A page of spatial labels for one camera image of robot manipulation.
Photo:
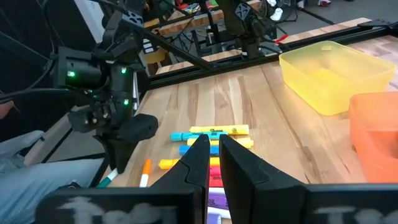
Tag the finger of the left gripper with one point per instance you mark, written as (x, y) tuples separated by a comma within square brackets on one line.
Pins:
[(118, 155)]

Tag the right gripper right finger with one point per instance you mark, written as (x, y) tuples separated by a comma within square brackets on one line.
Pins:
[(242, 186)]

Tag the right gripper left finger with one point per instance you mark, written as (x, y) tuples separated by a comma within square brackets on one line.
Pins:
[(192, 174)]

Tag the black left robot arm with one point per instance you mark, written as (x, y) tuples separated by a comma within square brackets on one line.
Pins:
[(81, 67)]

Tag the blue highlighter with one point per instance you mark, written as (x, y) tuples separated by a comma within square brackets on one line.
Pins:
[(186, 150)]

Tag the green cap white pen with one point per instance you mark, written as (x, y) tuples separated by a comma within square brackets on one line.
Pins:
[(107, 180)]

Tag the purple highlighter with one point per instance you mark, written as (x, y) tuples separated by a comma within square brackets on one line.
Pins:
[(217, 200)]

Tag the orange cap white pen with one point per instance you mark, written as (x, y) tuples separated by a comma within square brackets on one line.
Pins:
[(146, 168)]

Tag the purple cap white marker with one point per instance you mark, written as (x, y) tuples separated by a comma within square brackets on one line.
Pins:
[(219, 213)]

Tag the teal highlighter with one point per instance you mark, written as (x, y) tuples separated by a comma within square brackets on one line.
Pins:
[(183, 136)]

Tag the yellow round stool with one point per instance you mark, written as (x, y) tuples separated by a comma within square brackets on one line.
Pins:
[(155, 56)]

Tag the person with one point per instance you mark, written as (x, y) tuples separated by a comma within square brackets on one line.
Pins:
[(37, 186)]

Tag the wooden workbench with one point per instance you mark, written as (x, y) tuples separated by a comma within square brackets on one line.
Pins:
[(199, 21)]

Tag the yellow translucent plastic bin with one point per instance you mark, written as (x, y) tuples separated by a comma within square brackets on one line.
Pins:
[(335, 77)]

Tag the orange translucent plastic bin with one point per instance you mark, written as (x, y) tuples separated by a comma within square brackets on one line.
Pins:
[(379, 140)]

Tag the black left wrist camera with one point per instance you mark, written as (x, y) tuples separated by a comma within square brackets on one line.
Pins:
[(140, 127)]

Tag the black aluminium table frame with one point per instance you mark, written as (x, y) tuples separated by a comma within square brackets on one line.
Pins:
[(186, 75)]

